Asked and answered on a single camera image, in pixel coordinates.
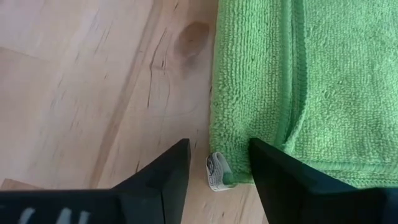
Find green microfiber towel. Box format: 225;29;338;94
205;0;398;192

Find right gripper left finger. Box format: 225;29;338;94
111;139;191;224

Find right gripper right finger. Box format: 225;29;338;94
249;139;388;224

